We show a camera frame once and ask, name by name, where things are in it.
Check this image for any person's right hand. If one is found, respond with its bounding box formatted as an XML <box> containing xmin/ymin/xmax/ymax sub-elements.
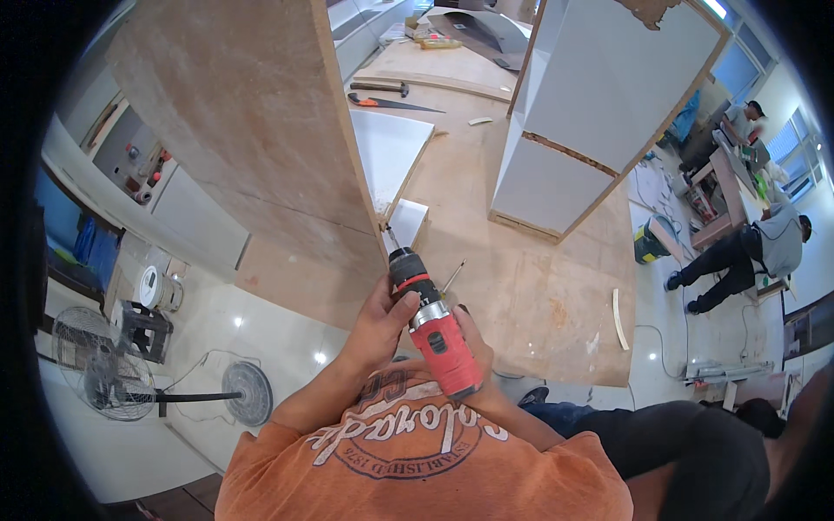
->
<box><xmin>452</xmin><ymin>303</ymin><xmax>497</xmax><ymax>400</ymax></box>

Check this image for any person's left hand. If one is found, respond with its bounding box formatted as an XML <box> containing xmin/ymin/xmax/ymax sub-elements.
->
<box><xmin>339</xmin><ymin>273</ymin><xmax>422</xmax><ymax>373</ymax></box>

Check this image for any red and black cordless drill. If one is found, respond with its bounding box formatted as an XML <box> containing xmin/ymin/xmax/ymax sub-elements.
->
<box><xmin>383</xmin><ymin>223</ymin><xmax>485</xmax><ymax>401</ymax></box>

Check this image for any small white laminated block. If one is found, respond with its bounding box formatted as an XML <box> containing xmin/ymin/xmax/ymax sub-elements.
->
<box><xmin>381</xmin><ymin>198</ymin><xmax>431</xmax><ymax>254</ymax></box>

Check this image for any person's body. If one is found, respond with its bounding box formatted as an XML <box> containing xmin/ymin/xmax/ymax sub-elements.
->
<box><xmin>215</xmin><ymin>368</ymin><xmax>634</xmax><ymax>521</ymax></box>

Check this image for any pale curved edging strip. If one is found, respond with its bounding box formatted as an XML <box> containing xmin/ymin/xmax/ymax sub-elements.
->
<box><xmin>610</xmin><ymin>288</ymin><xmax>631</xmax><ymax>352</ymax></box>

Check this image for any flat white laminated panel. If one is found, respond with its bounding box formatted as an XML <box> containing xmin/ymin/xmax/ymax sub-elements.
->
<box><xmin>349</xmin><ymin>109</ymin><xmax>436</xmax><ymax>221</ymax></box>

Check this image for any yellow and black bucket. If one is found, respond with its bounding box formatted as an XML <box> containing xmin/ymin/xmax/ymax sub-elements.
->
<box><xmin>632</xmin><ymin>216</ymin><xmax>672</xmax><ymax>265</ymax></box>

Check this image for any white paint bucket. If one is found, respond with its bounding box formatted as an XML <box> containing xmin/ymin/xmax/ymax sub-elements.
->
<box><xmin>138</xmin><ymin>264</ymin><xmax>185</xmax><ymax>313</ymax></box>

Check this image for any black plastic stool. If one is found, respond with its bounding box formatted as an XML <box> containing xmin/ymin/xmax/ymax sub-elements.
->
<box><xmin>116</xmin><ymin>300</ymin><xmax>175</xmax><ymax>365</ymax></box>

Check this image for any large upright plywood board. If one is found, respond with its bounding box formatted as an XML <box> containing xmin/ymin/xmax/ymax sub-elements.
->
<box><xmin>106</xmin><ymin>0</ymin><xmax>390</xmax><ymax>282</ymax></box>

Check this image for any white counter with cluttered niche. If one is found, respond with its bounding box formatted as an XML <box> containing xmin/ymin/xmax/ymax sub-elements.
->
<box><xmin>41</xmin><ymin>90</ymin><xmax>253</xmax><ymax>282</ymax></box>

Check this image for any long curved wooden batten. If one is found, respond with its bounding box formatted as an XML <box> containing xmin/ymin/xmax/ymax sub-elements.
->
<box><xmin>352</xmin><ymin>68</ymin><xmax>516</xmax><ymax>104</ymax></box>

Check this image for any white laminated cabinet carcass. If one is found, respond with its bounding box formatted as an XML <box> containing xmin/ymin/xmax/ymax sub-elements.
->
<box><xmin>488</xmin><ymin>0</ymin><xmax>732</xmax><ymax>246</ymax></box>

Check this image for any blue bags heap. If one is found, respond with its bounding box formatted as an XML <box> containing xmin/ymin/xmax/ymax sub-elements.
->
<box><xmin>70</xmin><ymin>214</ymin><xmax>122</xmax><ymax>276</ymax></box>

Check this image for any cluttered wooden workbench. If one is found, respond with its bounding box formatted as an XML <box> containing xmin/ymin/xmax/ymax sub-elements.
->
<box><xmin>680</xmin><ymin>145</ymin><xmax>793</xmax><ymax>252</ymax></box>

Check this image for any curved grey laminate sheet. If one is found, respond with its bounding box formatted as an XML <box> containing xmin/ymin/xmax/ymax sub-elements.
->
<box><xmin>426</xmin><ymin>9</ymin><xmax>533</xmax><ymax>57</ymax></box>

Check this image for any screwdriver with yellow handle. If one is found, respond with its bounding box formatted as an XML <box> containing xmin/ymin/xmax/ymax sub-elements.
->
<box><xmin>441</xmin><ymin>258</ymin><xmax>468</xmax><ymax>298</ymax></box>

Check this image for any white floor cable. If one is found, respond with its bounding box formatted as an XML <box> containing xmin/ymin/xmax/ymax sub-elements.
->
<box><xmin>633</xmin><ymin>194</ymin><xmax>693</xmax><ymax>380</ymax></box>

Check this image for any handsaw with orange black handle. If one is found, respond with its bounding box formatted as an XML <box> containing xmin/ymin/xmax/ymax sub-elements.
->
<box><xmin>347</xmin><ymin>92</ymin><xmax>448</xmax><ymax>115</ymax></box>

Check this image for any hammer with black handle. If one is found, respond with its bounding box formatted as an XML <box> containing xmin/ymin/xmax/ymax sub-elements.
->
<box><xmin>349</xmin><ymin>80</ymin><xmax>410</xmax><ymax>99</ymax></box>

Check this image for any metal rail tool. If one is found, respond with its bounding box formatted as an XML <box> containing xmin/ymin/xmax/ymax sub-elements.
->
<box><xmin>683</xmin><ymin>359</ymin><xmax>777</xmax><ymax>386</ymax></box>

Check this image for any grey pedestal fan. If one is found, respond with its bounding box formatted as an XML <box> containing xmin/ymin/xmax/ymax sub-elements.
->
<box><xmin>50</xmin><ymin>305</ymin><xmax>275</xmax><ymax>429</ymax></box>

